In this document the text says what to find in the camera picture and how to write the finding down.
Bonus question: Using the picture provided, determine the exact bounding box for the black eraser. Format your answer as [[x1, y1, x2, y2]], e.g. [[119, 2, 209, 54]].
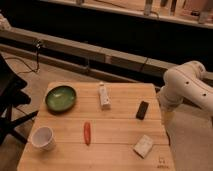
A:
[[136, 101, 149, 120]]

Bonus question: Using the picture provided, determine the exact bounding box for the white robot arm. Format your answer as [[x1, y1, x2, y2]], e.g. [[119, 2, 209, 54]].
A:
[[157, 61, 213, 117]]

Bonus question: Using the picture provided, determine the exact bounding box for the white sponge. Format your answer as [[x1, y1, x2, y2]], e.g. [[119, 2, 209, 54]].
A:
[[133, 135, 153, 158]]

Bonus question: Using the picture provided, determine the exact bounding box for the red chili pepper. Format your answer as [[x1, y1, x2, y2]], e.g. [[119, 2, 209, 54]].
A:
[[84, 122, 91, 145]]

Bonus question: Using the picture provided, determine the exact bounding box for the green bowl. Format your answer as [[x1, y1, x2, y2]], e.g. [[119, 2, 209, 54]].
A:
[[45, 85, 77, 113]]

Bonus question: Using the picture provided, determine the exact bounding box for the white paper cup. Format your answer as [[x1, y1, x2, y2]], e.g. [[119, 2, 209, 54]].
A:
[[31, 127, 55, 150]]

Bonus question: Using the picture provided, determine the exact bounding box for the black cable on floor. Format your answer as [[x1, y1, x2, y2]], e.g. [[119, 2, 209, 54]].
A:
[[3, 39, 44, 75]]

